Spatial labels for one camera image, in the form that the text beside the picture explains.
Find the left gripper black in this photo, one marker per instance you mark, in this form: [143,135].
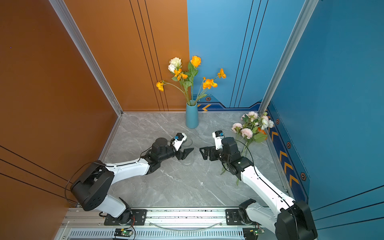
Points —
[183,155]

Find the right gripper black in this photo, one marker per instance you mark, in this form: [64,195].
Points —
[213,150]

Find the teal ceramic vase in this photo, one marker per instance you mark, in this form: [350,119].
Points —
[192,118]

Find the pink carnation flower stem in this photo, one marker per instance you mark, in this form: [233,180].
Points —
[249,128]

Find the white pink small flowers stem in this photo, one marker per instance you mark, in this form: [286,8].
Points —
[264,121]

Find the white rosebud flower stem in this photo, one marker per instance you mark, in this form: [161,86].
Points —
[171,68]

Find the orange rose flower stem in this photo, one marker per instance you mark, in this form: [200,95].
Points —
[189,77]

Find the clear ribbed glass vase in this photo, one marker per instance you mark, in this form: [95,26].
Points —
[189,160]

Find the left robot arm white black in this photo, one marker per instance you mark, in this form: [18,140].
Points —
[91,188]

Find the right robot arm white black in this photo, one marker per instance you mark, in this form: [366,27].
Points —
[287,218]

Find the right circuit board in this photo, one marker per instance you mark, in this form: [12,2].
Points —
[252,233]

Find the left green circuit board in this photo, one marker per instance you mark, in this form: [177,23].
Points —
[124,234]

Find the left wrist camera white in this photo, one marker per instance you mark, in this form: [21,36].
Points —
[178,140]

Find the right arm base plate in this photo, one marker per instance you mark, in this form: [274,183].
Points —
[235,217]

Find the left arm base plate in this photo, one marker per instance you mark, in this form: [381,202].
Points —
[135,217]

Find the aluminium front rail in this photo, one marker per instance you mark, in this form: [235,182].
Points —
[190,223]

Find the left aluminium corner post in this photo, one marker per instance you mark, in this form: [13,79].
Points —
[78,39]

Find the aluminium corner post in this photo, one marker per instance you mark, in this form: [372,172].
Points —
[292,43]
[78,39]

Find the right aluminium corner post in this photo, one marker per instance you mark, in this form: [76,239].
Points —
[292,43]

